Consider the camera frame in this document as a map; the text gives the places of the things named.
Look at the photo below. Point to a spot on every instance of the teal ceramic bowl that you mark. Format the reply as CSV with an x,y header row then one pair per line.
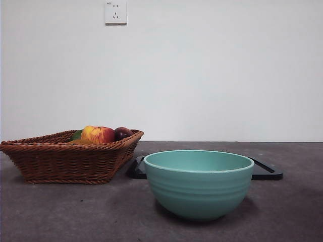
x,y
199,191

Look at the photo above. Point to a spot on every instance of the brown kiwi fruit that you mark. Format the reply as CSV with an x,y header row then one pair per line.
x,y
80,142

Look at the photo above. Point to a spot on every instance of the dark red plum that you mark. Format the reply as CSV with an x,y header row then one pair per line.
x,y
122,133

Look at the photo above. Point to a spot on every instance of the black rectangular tray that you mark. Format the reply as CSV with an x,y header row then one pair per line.
x,y
135,170

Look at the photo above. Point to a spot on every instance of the red yellow apple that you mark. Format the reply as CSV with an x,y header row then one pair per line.
x,y
97,134

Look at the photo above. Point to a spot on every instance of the green avocado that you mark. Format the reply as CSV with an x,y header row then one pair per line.
x,y
77,135

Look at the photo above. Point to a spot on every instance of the brown wicker basket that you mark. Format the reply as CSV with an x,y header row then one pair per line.
x,y
63,164

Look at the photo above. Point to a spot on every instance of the white wall socket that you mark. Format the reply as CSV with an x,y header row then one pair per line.
x,y
116,15

